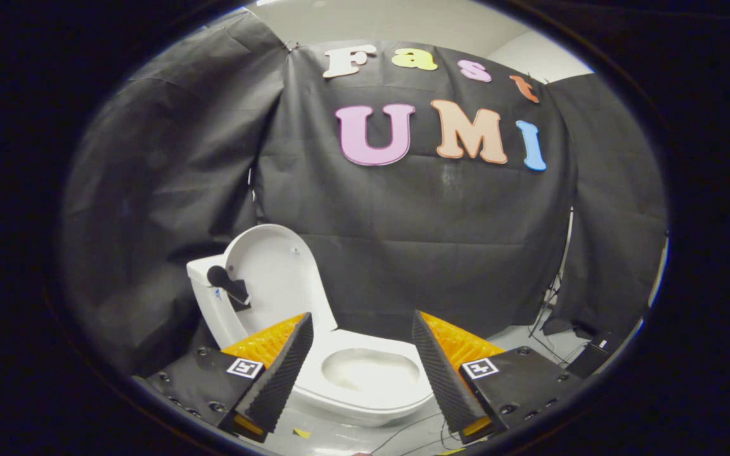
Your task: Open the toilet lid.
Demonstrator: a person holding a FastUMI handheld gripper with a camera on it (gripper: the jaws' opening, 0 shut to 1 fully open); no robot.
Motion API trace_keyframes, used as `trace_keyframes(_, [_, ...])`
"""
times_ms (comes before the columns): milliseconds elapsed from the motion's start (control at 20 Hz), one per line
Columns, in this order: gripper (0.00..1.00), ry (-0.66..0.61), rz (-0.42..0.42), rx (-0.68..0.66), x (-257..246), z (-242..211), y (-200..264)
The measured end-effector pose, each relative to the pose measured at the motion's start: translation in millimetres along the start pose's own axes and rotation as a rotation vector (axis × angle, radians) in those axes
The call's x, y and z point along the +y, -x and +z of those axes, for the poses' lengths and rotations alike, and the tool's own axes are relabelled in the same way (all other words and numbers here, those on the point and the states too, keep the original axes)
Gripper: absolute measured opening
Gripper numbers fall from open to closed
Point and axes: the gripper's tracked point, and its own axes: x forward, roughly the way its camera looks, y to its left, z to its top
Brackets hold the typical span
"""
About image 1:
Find white toilet lid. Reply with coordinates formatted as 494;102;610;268
224;224;338;336

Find black backdrop cloth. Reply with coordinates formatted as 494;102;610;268
58;9;669;377

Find white upright panel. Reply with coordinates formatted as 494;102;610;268
647;237;670;308

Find black box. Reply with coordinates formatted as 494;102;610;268
565;332;616;379

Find white toilet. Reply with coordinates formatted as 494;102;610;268
186;253;435;426

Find tangle of floor cables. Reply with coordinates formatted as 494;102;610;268
371;412;467;455

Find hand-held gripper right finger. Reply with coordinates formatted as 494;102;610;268
412;310;584;444

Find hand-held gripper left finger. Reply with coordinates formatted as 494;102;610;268
148;312;315;443

